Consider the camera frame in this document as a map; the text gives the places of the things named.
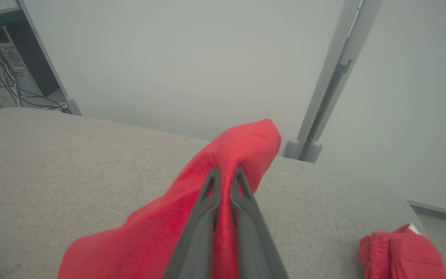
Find silver computer tower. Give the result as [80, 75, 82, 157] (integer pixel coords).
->
[0, 25, 44, 98]

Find red Bulls 23 jersey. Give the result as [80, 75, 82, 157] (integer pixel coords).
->
[57, 119, 282, 279]

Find black floor cables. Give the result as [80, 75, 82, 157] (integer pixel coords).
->
[0, 35, 71, 114]

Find white cable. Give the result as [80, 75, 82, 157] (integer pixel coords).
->
[0, 39, 69, 112]

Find black computer tower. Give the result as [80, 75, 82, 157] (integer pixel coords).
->
[9, 17, 62, 97]

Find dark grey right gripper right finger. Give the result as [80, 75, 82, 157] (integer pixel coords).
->
[230, 165, 290, 279]

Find grey partition post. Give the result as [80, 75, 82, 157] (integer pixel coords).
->
[284, 0, 363, 160]
[304, 0, 383, 164]
[15, 0, 82, 116]

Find red Bulls 23 shorts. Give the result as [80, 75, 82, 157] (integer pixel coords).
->
[358, 223, 446, 279]

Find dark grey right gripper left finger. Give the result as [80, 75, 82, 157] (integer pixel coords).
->
[163, 167, 222, 279]

